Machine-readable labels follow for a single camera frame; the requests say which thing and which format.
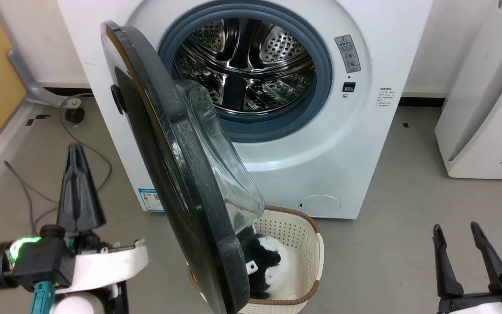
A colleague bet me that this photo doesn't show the grey chair base with caster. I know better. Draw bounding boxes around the grey chair base with caster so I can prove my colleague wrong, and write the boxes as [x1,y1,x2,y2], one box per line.
[8,49,82,108]

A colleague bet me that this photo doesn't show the steel perforated washer drum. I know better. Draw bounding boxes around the steel perforated washer drum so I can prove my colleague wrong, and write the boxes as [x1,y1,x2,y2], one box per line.
[173,18,317,113]

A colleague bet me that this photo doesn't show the grey warning sticker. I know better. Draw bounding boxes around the grey warning sticker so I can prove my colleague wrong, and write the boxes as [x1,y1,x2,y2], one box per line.
[335,35,362,74]

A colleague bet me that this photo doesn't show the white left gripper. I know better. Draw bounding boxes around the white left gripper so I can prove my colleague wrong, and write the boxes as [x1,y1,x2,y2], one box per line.
[54,144,149,293]

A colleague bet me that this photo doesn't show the white front-load washing machine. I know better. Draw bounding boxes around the white front-load washing machine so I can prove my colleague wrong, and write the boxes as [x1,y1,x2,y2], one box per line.
[56,0,434,219]

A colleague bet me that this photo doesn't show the cream plastic laundry basket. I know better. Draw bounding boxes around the cream plastic laundry basket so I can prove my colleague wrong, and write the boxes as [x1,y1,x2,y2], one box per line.
[186,206,325,314]

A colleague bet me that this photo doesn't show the black caster wheel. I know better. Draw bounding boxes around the black caster wheel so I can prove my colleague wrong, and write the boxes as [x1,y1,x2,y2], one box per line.
[64,107,86,124]

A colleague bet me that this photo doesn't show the grey rubber door gasket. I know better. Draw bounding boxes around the grey rubber door gasket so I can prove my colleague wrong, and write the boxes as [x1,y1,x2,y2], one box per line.
[158,3,333,143]

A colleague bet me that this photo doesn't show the round white filter cover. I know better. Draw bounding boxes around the round white filter cover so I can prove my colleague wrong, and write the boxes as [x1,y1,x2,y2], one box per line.
[298,195,342,217]

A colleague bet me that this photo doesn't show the short grey floor cable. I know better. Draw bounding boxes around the short grey floor cable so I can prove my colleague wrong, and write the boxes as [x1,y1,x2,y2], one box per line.
[3,161,60,205]

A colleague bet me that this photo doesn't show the black round washer door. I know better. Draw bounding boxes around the black round washer door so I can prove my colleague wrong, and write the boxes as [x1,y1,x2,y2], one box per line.
[101,20,265,314]

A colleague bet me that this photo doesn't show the teal cable connector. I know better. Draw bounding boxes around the teal cable connector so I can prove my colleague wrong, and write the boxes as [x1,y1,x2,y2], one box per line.
[31,281,56,314]

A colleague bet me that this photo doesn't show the white floor-standing appliance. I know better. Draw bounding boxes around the white floor-standing appliance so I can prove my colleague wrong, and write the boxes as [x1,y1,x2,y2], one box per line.
[435,0,502,180]

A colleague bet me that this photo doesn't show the blue energy label sticker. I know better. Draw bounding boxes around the blue energy label sticker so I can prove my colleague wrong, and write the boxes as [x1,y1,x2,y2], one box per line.
[138,188,165,212]

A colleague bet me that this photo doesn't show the black and white garment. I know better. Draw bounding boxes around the black and white garment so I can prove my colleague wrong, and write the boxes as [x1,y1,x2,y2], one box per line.
[234,226,300,301]

